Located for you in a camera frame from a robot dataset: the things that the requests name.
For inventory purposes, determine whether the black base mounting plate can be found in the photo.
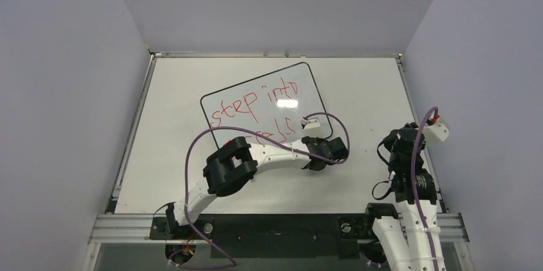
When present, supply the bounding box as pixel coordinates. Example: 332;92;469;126
149;213;404;261

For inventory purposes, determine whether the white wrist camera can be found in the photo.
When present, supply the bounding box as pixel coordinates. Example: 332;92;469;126
423;117;450;146
301;119;323;138

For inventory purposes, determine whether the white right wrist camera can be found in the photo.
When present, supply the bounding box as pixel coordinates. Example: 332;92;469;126
423;117;450;146

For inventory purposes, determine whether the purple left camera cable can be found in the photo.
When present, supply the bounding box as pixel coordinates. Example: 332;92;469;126
168;111;352;271

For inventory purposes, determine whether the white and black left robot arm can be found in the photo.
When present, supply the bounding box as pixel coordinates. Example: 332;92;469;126
165;136;350;239

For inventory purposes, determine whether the white whiteboard black frame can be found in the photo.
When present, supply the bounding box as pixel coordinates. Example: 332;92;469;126
200;62;333;147

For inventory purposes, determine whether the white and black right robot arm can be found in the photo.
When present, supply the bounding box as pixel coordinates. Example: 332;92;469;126
361;123;446;270

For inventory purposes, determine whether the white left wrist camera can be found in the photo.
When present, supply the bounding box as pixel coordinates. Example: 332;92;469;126
301;119;323;138

